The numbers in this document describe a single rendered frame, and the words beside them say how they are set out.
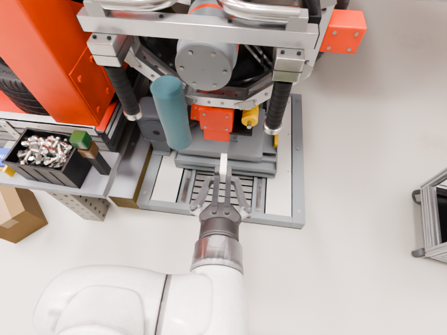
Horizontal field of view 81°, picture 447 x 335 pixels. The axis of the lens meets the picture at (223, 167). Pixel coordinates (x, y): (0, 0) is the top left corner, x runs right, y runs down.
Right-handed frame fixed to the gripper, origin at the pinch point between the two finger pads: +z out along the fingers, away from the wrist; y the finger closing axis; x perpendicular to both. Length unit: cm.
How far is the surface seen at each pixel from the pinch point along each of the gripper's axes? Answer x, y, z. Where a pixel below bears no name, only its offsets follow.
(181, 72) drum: -17.4, 10.2, 12.5
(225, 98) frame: -0.2, 0.9, 32.1
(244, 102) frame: 0.5, -5.4, 30.8
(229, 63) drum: -20.5, -0.5, 10.8
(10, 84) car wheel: 8, 90, 52
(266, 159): 42, -19, 50
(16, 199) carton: 48, 92, 23
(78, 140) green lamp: 1.6, 40.1, 10.0
